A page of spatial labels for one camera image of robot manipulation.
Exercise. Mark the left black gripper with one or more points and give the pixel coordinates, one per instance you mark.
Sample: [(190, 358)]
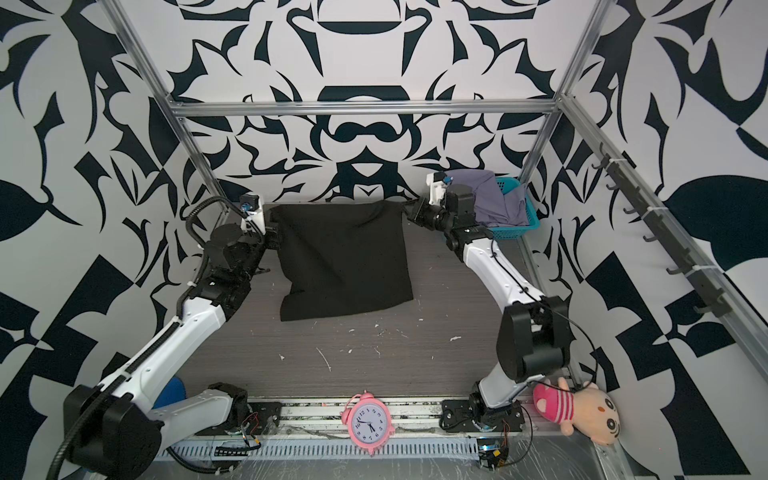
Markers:
[(271, 239)]

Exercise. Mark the black skirt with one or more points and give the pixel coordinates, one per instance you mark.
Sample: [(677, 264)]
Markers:
[(341, 259)]

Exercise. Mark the white slotted cable duct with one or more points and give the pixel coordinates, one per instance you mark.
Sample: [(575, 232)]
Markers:
[(459, 448)]

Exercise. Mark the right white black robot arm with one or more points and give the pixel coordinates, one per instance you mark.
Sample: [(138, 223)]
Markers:
[(535, 333)]

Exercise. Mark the pink plush pig toy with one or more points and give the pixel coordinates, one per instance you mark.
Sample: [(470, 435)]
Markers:
[(590, 411)]

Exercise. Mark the blue cloth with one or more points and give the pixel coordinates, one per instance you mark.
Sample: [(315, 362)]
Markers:
[(173, 392)]

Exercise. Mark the black wall hook rack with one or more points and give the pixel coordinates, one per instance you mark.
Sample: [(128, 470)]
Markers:
[(666, 230)]

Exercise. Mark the small green circuit board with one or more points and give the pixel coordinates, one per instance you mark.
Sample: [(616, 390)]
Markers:
[(493, 453)]

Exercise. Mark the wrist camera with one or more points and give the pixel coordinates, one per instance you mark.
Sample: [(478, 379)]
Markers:
[(437, 183), (252, 206)]

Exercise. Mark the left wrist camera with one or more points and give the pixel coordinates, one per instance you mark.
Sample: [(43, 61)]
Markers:
[(252, 206)]

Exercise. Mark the purple grey skirt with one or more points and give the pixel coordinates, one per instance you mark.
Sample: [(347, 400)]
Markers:
[(493, 208)]

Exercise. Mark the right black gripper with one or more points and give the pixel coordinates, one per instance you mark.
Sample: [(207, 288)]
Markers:
[(421, 216)]

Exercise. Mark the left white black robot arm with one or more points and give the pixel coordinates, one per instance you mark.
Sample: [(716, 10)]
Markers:
[(116, 428)]

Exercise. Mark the teal plastic basket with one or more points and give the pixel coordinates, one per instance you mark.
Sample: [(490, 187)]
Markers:
[(507, 184)]

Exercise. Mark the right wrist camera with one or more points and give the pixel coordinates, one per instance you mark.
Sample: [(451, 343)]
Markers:
[(437, 183)]

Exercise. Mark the pink alarm clock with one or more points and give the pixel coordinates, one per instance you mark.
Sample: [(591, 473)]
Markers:
[(368, 421)]

